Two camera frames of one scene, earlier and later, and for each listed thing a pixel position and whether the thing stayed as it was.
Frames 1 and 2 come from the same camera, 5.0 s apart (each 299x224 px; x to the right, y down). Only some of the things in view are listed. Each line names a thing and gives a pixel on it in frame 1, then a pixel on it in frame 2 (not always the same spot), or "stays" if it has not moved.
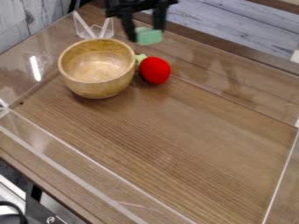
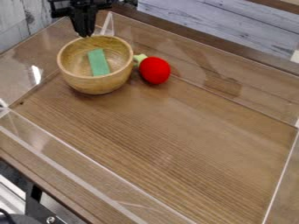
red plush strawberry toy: [154, 68] stays
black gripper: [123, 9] to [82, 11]
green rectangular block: [147, 35] to [98, 62]
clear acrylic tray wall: [90, 187] stays
